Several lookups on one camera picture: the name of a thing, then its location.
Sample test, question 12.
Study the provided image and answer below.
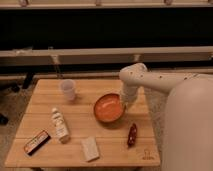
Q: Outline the white plastic bottle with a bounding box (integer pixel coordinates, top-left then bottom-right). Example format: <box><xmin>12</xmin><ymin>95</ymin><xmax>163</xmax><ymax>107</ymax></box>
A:
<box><xmin>51</xmin><ymin>108</ymin><xmax>70</xmax><ymax>144</ymax></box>

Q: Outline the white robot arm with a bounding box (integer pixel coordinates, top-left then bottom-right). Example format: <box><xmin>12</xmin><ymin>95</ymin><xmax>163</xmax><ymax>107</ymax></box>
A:
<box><xmin>119</xmin><ymin>63</ymin><xmax>213</xmax><ymax>171</ymax></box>

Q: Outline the wooden table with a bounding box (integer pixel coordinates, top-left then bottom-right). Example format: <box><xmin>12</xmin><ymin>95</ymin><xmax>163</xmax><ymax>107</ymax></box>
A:
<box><xmin>5</xmin><ymin>79</ymin><xmax>160</xmax><ymax>168</ymax></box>

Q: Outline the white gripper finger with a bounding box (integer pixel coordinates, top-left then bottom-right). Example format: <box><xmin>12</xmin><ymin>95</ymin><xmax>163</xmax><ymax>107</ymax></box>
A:
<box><xmin>123</xmin><ymin>102</ymin><xmax>131</xmax><ymax>111</ymax></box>

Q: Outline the translucent plastic cup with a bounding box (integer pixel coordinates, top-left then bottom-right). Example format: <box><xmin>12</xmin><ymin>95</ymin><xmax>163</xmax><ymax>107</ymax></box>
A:
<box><xmin>60</xmin><ymin>79</ymin><xmax>76</xmax><ymax>101</ymax></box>

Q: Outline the dark rectangular snack box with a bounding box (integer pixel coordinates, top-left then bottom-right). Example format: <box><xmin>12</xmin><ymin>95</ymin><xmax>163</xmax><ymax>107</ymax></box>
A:
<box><xmin>24</xmin><ymin>130</ymin><xmax>51</xmax><ymax>156</ymax></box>

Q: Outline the orange ceramic bowl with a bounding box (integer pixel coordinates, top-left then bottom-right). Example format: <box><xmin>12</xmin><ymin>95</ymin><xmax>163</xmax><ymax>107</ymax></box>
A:
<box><xmin>94</xmin><ymin>93</ymin><xmax>125</xmax><ymax>123</ymax></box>

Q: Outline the white sponge block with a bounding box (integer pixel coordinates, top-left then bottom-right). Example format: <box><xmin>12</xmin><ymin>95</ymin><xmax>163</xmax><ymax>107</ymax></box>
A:
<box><xmin>82</xmin><ymin>137</ymin><xmax>100</xmax><ymax>162</ymax></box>

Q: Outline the grey metal rail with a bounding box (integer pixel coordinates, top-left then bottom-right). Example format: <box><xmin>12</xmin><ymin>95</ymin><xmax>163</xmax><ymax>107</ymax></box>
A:
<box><xmin>0</xmin><ymin>46</ymin><xmax>213</xmax><ymax>66</ymax></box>

